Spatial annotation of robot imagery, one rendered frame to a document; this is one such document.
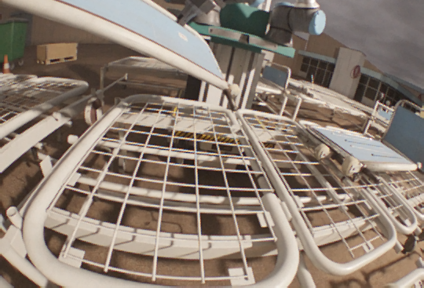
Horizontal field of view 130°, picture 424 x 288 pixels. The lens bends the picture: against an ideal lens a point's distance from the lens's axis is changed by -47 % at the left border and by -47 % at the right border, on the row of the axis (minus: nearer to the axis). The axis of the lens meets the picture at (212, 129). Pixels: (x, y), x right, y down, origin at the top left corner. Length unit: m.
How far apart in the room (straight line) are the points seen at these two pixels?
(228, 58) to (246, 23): 0.27
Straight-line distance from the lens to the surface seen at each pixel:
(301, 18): 1.10
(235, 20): 1.25
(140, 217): 0.97
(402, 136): 1.80
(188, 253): 0.40
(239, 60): 1.33
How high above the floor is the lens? 0.78
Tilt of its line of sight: 24 degrees down
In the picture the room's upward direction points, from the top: 13 degrees clockwise
